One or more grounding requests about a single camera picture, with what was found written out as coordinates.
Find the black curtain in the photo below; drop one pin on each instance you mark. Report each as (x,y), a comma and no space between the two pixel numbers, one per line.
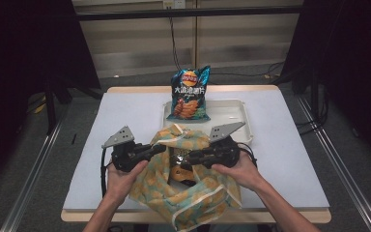
(19,64)
(351,64)

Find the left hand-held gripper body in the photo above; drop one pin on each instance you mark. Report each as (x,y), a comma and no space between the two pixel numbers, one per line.
(125,154)

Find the black metal stand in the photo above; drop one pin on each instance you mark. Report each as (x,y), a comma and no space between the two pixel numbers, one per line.
(50,109)

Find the aluminium floor rail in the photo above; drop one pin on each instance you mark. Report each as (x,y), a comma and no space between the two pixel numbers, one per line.
(335,161)
(35,174)

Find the teal orange-print cloth bag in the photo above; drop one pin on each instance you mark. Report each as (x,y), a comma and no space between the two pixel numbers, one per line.
(154,190)

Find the small black floor item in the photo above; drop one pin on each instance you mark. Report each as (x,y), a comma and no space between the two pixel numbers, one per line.
(74,138)

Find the blue potato chips bag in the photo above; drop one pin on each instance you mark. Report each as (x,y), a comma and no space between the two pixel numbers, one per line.
(190,96)

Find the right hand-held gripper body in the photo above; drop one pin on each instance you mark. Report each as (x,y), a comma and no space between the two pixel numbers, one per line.
(223,151)

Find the person's right hand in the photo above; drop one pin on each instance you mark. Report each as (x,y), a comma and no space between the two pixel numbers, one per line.
(241,174)

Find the black horizontal bar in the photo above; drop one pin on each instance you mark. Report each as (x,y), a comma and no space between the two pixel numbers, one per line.
(190,13)

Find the yellow floor tape piece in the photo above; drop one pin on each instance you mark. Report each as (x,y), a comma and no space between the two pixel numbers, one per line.
(39,109)

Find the white wall socket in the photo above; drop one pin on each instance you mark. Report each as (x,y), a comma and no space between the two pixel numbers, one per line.
(174,4)

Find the person's left hand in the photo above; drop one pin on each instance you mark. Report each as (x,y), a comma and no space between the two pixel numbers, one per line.
(122,180)

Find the white plastic tray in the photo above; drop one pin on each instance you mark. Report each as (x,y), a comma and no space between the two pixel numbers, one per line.
(232,112)

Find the white table mat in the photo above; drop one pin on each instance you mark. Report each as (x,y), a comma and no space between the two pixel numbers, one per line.
(122,112)

